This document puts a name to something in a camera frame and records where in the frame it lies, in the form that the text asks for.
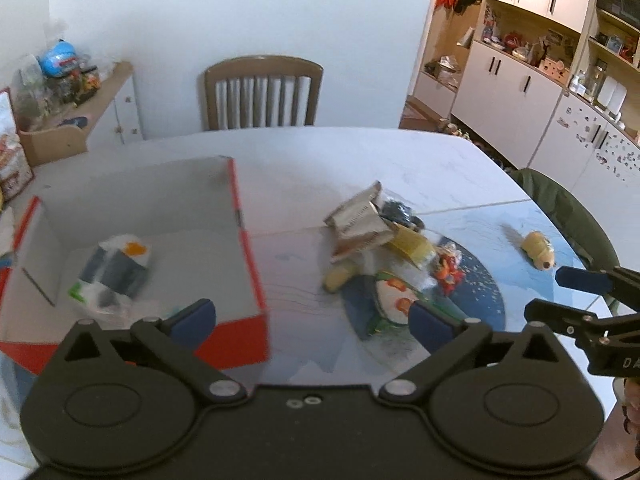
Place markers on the red cardboard box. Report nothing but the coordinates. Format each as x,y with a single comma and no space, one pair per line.
188,211

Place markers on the hotdog plush toy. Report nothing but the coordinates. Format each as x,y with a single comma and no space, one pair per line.
539,250

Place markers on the cream yellow candle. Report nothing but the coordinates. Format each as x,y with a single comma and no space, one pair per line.
339,275

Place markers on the red white snack bag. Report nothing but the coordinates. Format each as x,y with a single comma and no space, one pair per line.
15,171

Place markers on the yellow small box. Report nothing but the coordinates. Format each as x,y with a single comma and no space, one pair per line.
412,246

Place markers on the white sideboard cabinet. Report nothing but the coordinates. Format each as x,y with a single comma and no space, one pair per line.
109,118

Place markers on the green jacket on chair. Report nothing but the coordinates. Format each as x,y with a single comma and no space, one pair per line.
571,218

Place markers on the white tissue pack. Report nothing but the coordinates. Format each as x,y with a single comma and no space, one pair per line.
113,276

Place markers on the white wall cabinet unit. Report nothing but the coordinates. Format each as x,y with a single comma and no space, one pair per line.
550,85

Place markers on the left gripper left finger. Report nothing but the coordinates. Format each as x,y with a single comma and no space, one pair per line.
173,341

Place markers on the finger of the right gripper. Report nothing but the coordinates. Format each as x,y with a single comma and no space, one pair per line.
563,320
619,283

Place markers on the silver foil snack bag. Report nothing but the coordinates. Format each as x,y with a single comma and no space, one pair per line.
357,225

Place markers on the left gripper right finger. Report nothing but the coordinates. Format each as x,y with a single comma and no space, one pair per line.
453,347

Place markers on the wooden dining chair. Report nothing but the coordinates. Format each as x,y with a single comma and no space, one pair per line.
262,91

